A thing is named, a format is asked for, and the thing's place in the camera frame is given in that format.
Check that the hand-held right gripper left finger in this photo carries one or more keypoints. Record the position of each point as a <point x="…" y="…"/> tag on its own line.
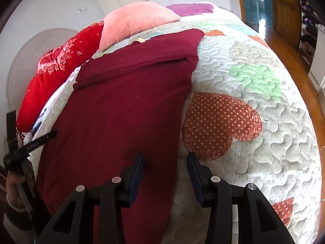
<point x="137" y="175"/>

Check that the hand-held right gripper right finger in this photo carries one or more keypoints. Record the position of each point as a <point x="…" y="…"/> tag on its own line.
<point x="194" y="179"/>

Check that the person's left hand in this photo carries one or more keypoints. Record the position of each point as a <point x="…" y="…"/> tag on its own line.
<point x="12" y="185"/>

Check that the pink ribbed pillow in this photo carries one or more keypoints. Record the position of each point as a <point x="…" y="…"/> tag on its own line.
<point x="132" y="21"/>

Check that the wooden door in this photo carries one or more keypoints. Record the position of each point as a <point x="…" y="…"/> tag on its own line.
<point x="285" y="10"/>

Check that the person's left forearm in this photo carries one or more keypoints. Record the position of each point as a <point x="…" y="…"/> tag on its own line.
<point x="15" y="221"/>

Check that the round beige headboard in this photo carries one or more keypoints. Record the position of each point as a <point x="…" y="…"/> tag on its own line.
<point x="30" y="50"/>

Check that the patchwork heart quilt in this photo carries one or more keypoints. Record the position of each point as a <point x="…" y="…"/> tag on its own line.
<point x="254" y="147"/>

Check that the dark red knit garment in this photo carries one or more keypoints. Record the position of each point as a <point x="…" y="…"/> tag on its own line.
<point x="114" y="106"/>

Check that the shelf with clothes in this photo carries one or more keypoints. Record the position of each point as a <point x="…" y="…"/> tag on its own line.
<point x="308" y="30"/>

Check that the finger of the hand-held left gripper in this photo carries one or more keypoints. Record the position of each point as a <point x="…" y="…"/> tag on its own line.
<point x="11" y="129"/>
<point x="38" y="141"/>

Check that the teal door frame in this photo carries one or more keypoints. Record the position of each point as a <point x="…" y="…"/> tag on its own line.
<point x="247" y="2"/>

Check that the purple cloth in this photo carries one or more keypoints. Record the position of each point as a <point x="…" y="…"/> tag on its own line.
<point x="190" y="9"/>

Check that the red patterned pillow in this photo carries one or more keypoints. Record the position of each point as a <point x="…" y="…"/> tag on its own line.
<point x="50" y="73"/>

